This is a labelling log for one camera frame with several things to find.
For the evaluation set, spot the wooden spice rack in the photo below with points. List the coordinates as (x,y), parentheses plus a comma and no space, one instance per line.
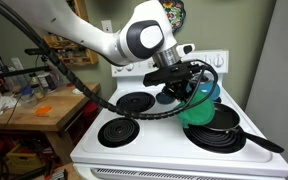
(84,61)

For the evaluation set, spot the labelled tin can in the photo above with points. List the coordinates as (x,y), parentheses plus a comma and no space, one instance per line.
(46,82)

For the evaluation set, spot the yellow plastic crate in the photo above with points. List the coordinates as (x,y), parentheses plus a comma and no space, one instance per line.
(24,160)

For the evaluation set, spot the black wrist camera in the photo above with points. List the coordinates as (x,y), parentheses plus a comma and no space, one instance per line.
(154,78)

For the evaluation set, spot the large black coil burner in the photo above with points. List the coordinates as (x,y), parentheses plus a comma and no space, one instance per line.
(135,101)
(214,141)

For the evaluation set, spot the white electric stove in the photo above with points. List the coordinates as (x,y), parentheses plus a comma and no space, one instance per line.
(170,150)

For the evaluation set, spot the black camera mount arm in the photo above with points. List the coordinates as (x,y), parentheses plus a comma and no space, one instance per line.
(24,70)

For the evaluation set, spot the black frying pan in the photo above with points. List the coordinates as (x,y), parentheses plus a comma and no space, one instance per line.
(227,118)

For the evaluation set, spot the red bag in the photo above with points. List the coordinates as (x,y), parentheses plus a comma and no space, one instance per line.
(90,111)

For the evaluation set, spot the orange lid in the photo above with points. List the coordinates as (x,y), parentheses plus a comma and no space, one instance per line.
(43,110)

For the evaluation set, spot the colourful decorative wall plate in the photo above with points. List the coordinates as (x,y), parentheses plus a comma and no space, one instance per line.
(178,13)

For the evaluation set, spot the wooden table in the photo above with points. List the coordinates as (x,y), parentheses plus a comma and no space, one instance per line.
(60,103)

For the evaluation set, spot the dark teal spoon rest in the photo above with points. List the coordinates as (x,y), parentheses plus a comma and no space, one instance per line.
(162,99)

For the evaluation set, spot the black stereo camera bar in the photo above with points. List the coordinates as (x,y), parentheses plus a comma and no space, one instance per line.
(34,51)

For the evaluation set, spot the white stove knob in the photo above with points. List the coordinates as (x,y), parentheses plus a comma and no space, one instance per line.
(129,67)
(206,59)
(119,68)
(218,60)

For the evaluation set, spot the white wall outlet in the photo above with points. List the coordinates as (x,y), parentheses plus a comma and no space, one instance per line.
(107,26)

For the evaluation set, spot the small white dish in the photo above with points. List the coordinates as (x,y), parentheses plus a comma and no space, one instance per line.
(76,91)

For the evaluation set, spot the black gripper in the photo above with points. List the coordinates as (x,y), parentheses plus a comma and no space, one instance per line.
(185,73)

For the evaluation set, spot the small black coil burner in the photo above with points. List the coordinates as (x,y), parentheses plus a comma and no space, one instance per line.
(118,132)
(218,99)

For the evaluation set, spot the clear jar with blue lid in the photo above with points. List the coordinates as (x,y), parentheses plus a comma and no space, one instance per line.
(28,97)

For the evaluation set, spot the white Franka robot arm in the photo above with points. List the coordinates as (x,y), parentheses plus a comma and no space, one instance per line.
(84,33)

